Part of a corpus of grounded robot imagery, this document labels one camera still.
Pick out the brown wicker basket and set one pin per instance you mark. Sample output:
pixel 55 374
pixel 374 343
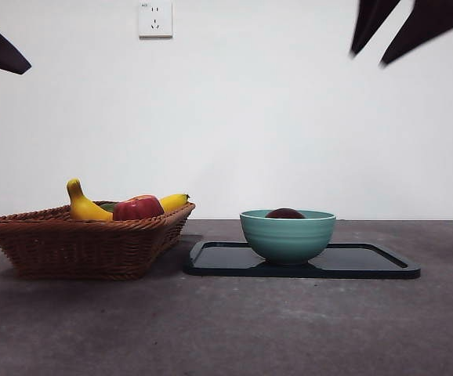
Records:
pixel 73 250

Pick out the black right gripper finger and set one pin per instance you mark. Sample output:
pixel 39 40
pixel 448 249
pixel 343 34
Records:
pixel 426 23
pixel 371 19

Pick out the dark red plum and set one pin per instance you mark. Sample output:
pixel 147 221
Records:
pixel 285 214

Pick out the green fruit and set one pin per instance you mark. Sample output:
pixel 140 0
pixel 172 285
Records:
pixel 108 207

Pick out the dark green rectangular tray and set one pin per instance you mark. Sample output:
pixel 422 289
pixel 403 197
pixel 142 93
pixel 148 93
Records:
pixel 226 258

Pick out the yellow banana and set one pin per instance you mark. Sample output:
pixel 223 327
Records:
pixel 79 203

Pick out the red apple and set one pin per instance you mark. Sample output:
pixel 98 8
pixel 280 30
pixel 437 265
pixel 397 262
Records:
pixel 138 209

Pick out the white wall socket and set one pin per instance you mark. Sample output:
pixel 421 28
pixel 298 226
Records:
pixel 156 19

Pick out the teal ribbed bowl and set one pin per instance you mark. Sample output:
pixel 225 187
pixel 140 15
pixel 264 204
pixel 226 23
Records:
pixel 287 239

